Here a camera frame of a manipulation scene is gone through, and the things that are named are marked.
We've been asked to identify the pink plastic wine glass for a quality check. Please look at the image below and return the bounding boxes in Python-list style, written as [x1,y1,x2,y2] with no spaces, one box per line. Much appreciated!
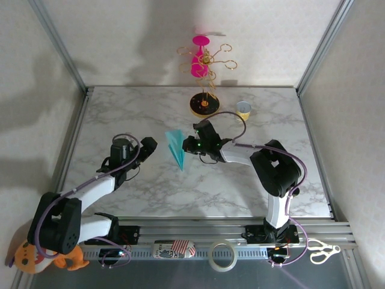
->
[191,35,211,78]

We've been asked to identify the yellow tin can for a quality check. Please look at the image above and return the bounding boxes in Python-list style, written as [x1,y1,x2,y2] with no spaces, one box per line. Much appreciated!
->
[235,101,252,122]

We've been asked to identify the white scissors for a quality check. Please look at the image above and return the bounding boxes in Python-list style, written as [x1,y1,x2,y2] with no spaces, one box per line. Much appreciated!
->
[306,239,342,266]

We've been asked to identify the aluminium frame rail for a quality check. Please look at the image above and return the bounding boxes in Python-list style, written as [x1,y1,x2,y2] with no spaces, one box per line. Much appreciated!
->
[29,218,360,250]

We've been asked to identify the gold wire glass rack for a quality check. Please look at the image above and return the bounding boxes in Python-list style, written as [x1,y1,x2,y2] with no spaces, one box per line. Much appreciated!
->
[176,43,238,118]

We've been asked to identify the orange plush shark toy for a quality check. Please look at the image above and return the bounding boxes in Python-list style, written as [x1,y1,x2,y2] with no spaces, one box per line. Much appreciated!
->
[5,239,90,275]

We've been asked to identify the striped pouch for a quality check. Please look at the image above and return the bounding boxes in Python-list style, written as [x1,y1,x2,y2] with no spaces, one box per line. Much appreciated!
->
[150,239,197,259]

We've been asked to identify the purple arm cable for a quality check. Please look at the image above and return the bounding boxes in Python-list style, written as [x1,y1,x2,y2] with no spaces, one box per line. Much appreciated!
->
[198,111,310,267]
[35,133,141,269]

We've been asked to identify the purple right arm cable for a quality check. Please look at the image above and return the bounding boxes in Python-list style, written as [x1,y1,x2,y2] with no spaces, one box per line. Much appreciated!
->
[198,111,310,267]

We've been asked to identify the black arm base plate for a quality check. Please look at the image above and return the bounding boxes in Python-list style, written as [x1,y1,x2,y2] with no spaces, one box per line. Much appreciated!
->
[244,224,301,244]
[85,225,141,245]

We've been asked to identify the light blue paper sheet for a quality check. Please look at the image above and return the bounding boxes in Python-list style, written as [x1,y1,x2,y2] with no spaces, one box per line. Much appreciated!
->
[164,129,186,172]

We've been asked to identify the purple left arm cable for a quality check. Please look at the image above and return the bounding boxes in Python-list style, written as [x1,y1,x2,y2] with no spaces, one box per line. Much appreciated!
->
[35,133,141,269]

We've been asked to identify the black controller box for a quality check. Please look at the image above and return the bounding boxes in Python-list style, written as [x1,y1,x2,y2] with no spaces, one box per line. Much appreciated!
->
[267,247,291,262]
[99,248,127,260]

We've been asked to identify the aluminium frame post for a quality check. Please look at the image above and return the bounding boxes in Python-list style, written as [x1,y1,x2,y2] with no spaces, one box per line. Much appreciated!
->
[296,0,356,94]
[28,0,91,94]

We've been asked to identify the grey perforated cable duct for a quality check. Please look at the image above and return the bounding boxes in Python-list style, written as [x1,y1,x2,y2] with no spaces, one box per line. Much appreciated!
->
[81,246,271,260]

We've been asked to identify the aluminium side rail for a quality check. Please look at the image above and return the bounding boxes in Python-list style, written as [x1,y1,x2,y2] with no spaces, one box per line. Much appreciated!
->
[296,87,351,223]
[45,87,93,223]

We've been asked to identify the clear tape roll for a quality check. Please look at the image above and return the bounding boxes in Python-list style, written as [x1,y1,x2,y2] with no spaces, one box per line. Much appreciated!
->
[208,240,238,273]

